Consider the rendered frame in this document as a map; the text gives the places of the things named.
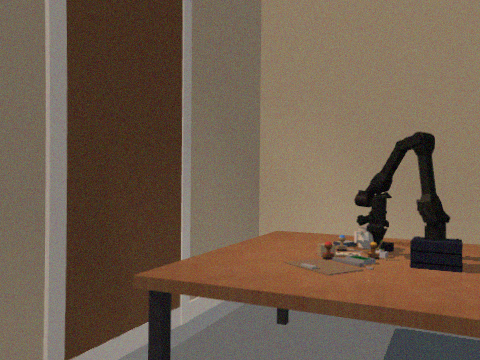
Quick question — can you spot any white block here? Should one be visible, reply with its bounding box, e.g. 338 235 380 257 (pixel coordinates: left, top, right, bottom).
375 249 388 259

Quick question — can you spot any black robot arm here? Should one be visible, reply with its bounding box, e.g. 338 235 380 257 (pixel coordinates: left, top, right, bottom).
354 132 450 241

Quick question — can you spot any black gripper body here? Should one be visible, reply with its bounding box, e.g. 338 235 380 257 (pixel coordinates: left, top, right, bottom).
367 208 389 232

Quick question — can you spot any grey mug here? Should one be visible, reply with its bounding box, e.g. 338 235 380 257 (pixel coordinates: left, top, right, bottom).
354 227 374 249

